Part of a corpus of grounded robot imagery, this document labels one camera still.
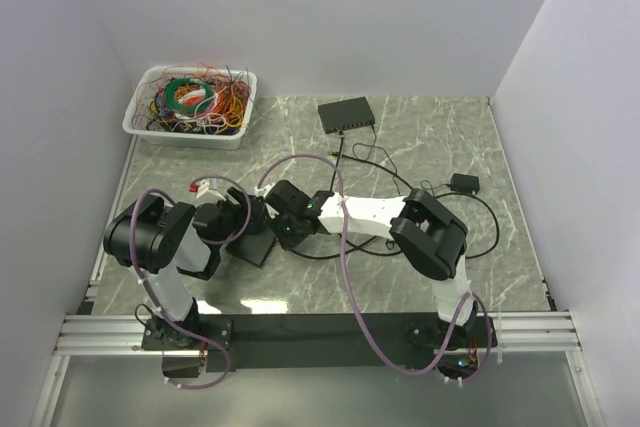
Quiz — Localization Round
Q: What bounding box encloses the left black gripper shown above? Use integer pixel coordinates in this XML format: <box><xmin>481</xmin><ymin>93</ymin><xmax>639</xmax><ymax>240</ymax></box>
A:
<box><xmin>214</xmin><ymin>187</ymin><xmax>266</xmax><ymax>250</ymax></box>

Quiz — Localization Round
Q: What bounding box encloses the black network switch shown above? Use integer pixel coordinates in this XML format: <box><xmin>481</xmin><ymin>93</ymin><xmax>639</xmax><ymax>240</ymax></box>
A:
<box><xmin>226</xmin><ymin>230</ymin><xmax>276</xmax><ymax>268</ymax></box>
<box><xmin>317</xmin><ymin>97</ymin><xmax>375</xmax><ymax>134</ymax></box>

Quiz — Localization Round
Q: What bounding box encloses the thick black ethernet cable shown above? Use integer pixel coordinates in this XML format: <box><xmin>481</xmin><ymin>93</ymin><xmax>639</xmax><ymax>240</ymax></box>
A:
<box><xmin>299</xmin><ymin>129</ymin><xmax>416</xmax><ymax>261</ymax></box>

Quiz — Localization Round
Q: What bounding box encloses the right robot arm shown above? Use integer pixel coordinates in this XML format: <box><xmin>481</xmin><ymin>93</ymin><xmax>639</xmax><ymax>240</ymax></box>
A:
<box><xmin>261</xmin><ymin>180</ymin><xmax>477</xmax><ymax>346</ymax></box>

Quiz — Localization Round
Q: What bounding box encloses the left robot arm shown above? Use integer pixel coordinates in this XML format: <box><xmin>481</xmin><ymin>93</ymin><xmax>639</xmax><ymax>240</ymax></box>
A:
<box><xmin>103</xmin><ymin>187</ymin><xmax>276</xmax><ymax>349</ymax></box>

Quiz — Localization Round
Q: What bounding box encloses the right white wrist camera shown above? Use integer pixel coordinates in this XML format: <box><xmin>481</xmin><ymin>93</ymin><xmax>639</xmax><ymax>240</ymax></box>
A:
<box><xmin>254</xmin><ymin>184</ymin><xmax>273</xmax><ymax>197</ymax></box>

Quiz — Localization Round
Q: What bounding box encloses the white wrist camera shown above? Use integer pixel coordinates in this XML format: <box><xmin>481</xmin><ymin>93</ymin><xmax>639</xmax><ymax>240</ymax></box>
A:
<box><xmin>188</xmin><ymin>178</ymin><xmax>225</xmax><ymax>203</ymax></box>
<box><xmin>254</xmin><ymin>184</ymin><xmax>273</xmax><ymax>197</ymax></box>

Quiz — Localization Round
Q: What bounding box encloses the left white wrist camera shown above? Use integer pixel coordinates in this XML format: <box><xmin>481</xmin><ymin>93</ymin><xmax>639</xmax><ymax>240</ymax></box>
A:
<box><xmin>188</xmin><ymin>178</ymin><xmax>225</xmax><ymax>203</ymax></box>

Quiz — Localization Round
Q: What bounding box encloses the white wire basket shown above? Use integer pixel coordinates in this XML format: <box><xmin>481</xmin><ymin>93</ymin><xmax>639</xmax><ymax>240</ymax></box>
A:
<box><xmin>122</xmin><ymin>64</ymin><xmax>258</xmax><ymax>150</ymax></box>

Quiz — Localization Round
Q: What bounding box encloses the bundle of coloured wires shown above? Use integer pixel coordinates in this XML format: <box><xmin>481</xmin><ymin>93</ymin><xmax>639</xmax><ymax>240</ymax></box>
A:
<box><xmin>130</xmin><ymin>63</ymin><xmax>252</xmax><ymax>136</ymax></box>

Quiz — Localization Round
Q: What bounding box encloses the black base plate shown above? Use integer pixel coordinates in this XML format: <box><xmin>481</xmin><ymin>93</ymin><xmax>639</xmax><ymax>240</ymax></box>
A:
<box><xmin>141</xmin><ymin>313</ymin><xmax>498</xmax><ymax>379</ymax></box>

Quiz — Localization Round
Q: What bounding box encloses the aluminium rail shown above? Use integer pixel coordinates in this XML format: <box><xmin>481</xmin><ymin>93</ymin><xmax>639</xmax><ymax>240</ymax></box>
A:
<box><xmin>53</xmin><ymin>311</ymin><xmax>582</xmax><ymax>356</ymax></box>

